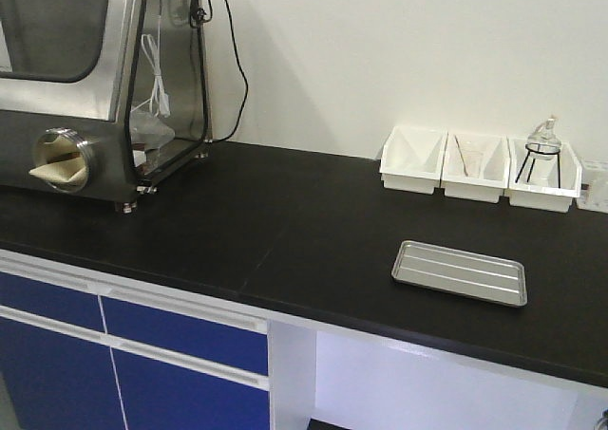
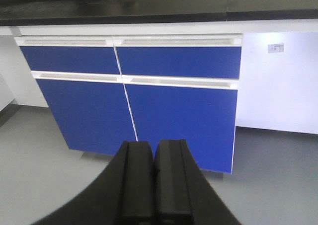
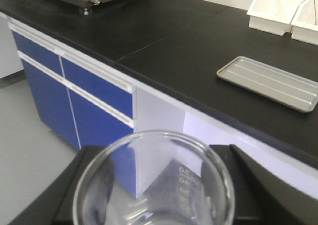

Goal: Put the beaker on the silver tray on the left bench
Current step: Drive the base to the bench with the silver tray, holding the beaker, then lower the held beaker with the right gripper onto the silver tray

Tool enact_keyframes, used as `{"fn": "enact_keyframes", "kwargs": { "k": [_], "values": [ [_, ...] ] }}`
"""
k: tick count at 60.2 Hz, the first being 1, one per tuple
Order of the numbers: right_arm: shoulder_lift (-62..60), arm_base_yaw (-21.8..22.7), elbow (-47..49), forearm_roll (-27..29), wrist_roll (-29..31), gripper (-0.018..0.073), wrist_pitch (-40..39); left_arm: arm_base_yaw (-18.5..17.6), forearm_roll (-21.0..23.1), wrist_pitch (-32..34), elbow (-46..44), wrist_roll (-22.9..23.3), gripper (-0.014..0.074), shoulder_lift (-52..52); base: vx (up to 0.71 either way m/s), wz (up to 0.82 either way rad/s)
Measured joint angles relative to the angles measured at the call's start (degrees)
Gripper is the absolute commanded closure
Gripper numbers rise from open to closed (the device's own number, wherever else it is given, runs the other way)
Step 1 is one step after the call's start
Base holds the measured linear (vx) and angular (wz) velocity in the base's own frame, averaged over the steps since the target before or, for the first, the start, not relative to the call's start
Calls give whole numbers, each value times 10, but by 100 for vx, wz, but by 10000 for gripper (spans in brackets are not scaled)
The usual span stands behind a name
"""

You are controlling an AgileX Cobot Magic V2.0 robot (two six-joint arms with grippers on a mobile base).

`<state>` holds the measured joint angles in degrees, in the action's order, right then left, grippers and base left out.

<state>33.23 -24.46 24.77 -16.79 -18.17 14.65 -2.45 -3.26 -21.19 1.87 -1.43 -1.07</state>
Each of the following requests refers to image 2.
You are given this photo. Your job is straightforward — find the white cabinet side panel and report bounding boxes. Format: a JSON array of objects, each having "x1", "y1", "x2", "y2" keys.
[{"x1": 236, "y1": 32, "x2": 318, "y2": 134}]

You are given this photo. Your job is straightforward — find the blue lab bench cabinet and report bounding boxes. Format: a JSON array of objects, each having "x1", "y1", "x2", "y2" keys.
[{"x1": 15, "y1": 34, "x2": 242, "y2": 173}]

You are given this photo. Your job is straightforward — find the small white label sticker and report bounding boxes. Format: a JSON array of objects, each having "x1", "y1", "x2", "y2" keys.
[{"x1": 268, "y1": 43, "x2": 284, "y2": 53}]

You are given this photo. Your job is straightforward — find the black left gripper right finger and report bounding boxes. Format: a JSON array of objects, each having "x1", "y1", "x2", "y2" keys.
[{"x1": 155, "y1": 140, "x2": 240, "y2": 225}]

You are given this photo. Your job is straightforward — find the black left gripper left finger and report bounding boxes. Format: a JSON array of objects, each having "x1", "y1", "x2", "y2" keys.
[{"x1": 36, "y1": 141, "x2": 155, "y2": 225}]

